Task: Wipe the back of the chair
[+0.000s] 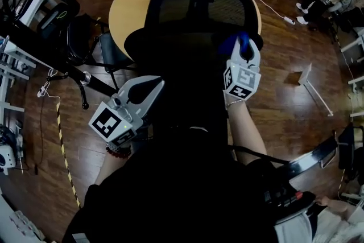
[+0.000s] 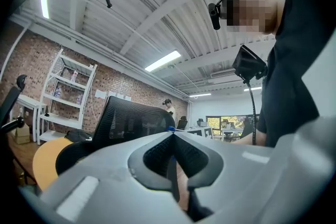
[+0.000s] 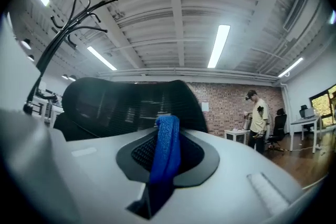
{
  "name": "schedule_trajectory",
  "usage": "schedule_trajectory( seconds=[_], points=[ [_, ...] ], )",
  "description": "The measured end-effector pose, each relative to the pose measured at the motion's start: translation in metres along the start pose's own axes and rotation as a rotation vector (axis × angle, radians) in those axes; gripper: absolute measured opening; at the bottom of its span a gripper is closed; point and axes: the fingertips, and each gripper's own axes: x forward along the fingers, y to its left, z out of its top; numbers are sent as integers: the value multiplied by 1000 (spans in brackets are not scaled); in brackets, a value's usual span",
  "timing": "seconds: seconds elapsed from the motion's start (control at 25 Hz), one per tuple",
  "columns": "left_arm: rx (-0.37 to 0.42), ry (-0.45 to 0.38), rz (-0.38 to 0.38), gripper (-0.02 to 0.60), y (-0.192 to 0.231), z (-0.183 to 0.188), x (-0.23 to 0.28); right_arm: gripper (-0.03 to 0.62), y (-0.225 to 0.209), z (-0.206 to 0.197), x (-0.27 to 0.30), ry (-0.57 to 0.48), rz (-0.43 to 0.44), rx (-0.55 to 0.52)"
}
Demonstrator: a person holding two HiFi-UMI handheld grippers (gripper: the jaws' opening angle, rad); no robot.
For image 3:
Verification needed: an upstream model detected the white side table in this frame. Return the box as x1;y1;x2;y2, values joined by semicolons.
224;129;250;145

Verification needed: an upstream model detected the silver metal bin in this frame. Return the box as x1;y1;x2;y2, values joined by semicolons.
242;112;253;131

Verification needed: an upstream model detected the black mesh office chair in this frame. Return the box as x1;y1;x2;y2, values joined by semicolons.
53;77;208;142

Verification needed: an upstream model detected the window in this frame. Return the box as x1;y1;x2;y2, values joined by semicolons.
309;84;336;127

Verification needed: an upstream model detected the white desk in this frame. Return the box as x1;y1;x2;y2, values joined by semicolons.
289;114;322;154

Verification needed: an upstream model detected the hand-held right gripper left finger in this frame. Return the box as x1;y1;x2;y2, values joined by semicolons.
5;112;158;224

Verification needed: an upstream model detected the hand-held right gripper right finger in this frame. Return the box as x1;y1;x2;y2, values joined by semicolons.
151;127;305;224

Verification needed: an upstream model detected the black tripod stand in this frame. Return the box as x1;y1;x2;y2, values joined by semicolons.
23;0;119;115

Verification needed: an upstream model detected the black and grey office chair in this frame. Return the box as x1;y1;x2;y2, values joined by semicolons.
266;108;288;152

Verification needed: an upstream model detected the blue cloth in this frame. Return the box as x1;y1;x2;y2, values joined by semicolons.
149;115;182;187

